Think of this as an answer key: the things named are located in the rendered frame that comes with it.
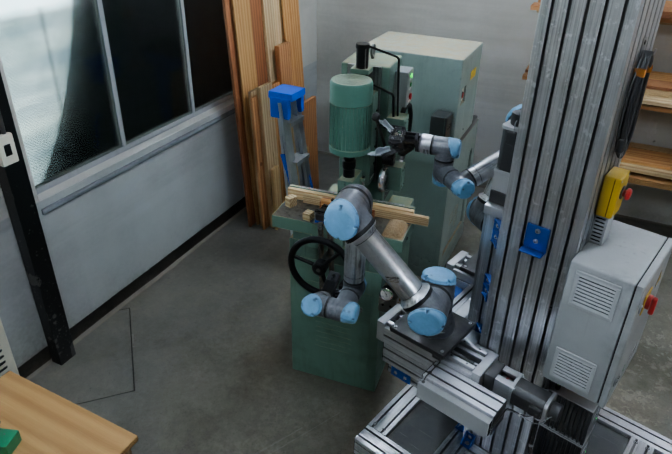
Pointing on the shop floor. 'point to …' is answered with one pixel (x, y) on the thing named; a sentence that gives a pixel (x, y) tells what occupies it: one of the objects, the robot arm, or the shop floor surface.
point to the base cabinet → (339, 334)
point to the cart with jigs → (53, 423)
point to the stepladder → (282, 103)
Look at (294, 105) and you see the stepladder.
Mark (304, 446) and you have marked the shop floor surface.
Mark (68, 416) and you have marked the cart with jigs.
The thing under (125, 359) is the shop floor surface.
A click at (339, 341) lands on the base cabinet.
